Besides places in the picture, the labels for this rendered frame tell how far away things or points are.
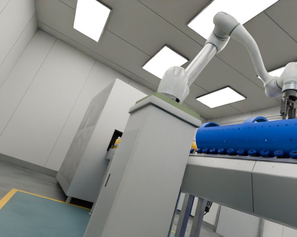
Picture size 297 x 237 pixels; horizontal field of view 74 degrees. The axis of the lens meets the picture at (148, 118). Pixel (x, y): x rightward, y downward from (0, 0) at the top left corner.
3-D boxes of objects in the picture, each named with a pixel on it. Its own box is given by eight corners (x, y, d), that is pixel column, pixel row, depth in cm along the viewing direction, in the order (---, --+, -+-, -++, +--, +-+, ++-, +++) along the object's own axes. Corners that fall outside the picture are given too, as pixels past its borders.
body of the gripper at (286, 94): (293, 88, 113) (292, 102, 110) (301, 95, 116) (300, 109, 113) (279, 91, 119) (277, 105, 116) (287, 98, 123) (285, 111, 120)
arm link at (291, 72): (307, 83, 114) (292, 93, 126) (308, 61, 118) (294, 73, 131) (287, 78, 115) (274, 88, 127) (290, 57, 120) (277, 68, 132)
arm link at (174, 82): (154, 90, 112) (167, 58, 117) (155, 101, 129) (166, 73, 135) (182, 98, 109) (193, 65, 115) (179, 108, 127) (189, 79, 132)
